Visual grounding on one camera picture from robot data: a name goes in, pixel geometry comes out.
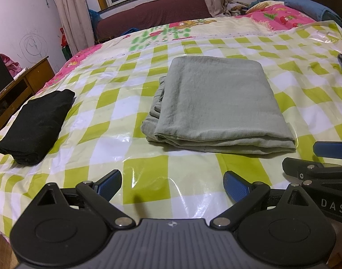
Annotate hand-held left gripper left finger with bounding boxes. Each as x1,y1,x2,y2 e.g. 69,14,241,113
28,169,136,230

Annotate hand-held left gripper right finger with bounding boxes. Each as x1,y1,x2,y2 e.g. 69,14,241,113
210,170,317,230

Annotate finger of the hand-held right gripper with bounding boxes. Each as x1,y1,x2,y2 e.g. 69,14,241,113
282,158,342,187
313,139,342,159

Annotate grey-green pants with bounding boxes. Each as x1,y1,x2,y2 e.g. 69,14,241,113
141,56,297,155

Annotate black folded pants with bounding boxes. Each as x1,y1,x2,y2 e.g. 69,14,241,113
0,89,76,166

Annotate green checked plastic bed sheet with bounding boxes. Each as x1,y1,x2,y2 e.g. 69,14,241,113
0,15,342,239

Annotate wooden desk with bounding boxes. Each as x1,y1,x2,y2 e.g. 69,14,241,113
0,56,55,138

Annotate blue pillow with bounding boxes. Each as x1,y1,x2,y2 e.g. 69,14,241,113
284,0,342,27

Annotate pink printed blanket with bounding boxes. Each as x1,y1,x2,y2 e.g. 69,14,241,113
245,0,318,33

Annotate red toy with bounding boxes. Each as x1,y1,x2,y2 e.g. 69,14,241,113
60,27,71,61

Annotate pink cloth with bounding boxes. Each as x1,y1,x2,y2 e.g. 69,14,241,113
0,53,22,76

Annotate black monitor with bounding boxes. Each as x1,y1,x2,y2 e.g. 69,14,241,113
0,52,15,96

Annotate blue bag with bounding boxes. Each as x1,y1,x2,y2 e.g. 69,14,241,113
88,9,102,28

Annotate maroon window seat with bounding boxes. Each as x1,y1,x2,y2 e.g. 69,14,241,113
95,0,212,41

